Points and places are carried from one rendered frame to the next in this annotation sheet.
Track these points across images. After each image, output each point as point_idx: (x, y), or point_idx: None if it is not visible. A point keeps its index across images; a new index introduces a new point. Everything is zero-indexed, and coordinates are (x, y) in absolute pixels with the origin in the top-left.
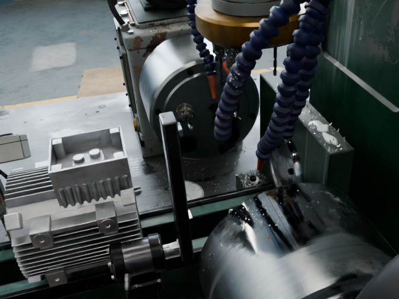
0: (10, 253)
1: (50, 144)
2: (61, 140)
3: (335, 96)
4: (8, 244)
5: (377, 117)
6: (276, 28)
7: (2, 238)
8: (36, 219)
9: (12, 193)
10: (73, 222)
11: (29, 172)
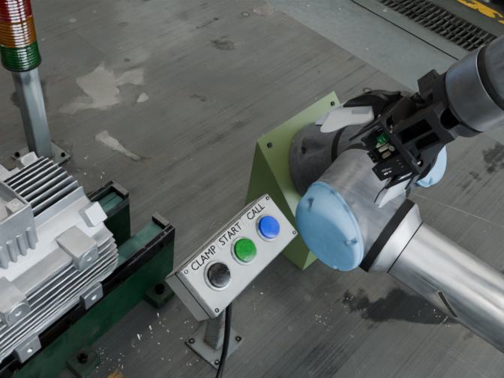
0: (124, 252)
1: (19, 196)
2: (9, 208)
3: None
4: (133, 253)
5: None
6: None
7: (240, 334)
8: (4, 176)
9: (39, 163)
10: None
11: (46, 190)
